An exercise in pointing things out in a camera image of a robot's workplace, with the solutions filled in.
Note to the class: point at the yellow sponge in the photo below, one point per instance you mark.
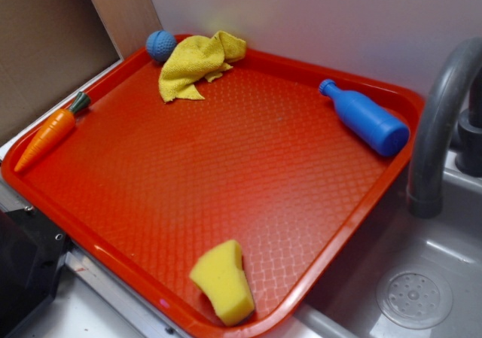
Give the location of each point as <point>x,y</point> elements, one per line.
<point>219,274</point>

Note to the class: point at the yellow cloth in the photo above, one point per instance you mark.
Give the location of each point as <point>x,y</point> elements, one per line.
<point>196,58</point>

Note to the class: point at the grey toy faucet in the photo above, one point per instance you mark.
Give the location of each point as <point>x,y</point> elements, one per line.
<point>448,98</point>

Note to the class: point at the orange toy carrot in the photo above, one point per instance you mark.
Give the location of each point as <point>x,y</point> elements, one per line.
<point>52,132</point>

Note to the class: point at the grey toy sink basin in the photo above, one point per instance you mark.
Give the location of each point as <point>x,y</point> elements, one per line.
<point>402,276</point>

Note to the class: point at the dark grey faucet knob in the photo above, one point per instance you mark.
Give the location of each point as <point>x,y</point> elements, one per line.
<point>468,160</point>

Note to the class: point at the brown cardboard panel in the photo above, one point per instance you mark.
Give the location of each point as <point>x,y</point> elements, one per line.
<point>49,48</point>

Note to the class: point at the red plastic tray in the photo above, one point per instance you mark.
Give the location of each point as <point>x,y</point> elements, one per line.
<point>147,187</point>

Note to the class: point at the blue dimpled ball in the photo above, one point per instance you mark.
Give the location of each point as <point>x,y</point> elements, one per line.
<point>160,45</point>

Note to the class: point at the blue plastic bottle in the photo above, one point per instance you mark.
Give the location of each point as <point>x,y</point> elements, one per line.
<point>382,131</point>

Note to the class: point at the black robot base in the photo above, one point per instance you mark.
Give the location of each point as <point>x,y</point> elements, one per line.
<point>33,253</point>

